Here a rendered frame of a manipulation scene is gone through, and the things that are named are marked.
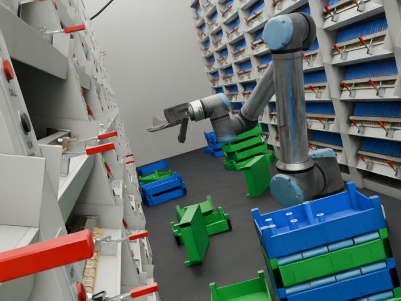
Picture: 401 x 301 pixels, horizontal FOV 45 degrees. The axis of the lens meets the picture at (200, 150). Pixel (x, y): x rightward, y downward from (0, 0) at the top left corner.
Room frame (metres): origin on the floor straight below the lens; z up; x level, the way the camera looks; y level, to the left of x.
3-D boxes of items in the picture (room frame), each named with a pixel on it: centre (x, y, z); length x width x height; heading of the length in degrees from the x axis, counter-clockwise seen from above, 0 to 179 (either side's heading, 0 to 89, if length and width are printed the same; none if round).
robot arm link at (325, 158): (2.03, -0.47, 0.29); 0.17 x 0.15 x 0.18; 129
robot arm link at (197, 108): (2.17, -0.03, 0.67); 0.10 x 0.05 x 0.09; 7
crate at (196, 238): (2.29, 0.14, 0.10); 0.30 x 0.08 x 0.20; 170
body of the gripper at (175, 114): (2.17, 0.05, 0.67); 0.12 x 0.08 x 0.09; 97
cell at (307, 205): (1.32, -0.24, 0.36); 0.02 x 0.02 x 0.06
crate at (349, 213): (1.26, -0.24, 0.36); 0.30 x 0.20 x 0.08; 89
